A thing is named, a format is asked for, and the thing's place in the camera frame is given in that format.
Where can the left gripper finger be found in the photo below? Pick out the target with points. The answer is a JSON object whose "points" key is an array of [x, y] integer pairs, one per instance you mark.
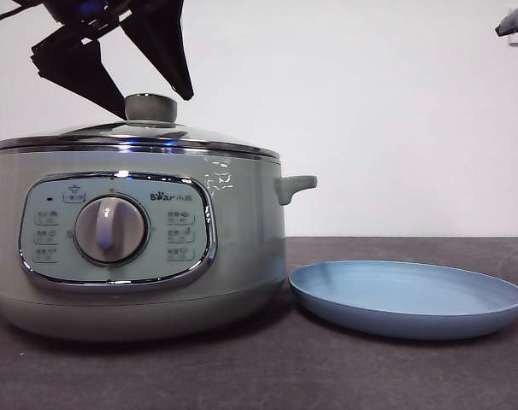
{"points": [[84, 64], [169, 51]]}

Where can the glass lid with green knob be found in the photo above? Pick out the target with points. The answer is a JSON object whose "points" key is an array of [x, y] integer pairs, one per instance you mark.
{"points": [[151, 107]]}

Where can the pale green electric steamer pot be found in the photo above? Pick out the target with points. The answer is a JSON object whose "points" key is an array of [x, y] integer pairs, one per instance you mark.
{"points": [[250, 256]]}

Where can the blue round plate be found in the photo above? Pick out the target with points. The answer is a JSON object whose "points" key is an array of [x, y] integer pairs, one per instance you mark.
{"points": [[413, 299]]}

